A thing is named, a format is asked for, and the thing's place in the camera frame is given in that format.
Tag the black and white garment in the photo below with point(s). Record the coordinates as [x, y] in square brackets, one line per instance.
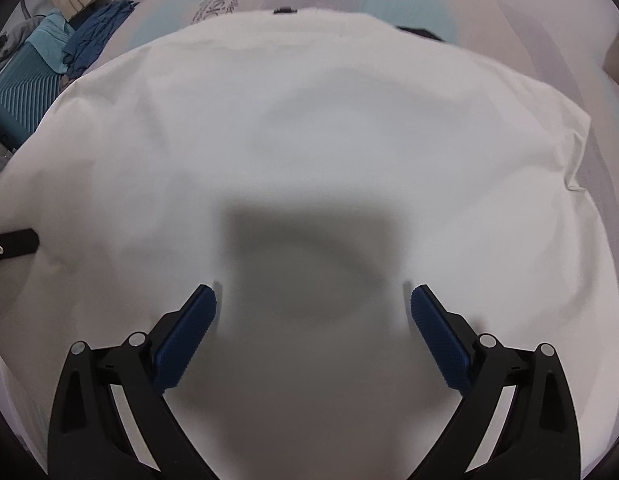
[309, 160]

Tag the dark blue clothes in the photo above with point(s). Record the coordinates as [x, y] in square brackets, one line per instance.
[94, 35]

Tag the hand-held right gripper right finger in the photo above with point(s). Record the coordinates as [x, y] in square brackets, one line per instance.
[439, 335]

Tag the teal cloth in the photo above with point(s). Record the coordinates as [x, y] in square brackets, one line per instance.
[49, 40]

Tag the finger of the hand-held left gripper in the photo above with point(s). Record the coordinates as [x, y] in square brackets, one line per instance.
[12, 247]

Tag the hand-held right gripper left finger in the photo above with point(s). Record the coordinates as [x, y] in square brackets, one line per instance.
[187, 332]

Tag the grey clothing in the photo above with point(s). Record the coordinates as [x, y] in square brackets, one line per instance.
[14, 40]

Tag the blue ribbed suitcase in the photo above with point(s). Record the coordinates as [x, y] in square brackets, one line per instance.
[24, 95]

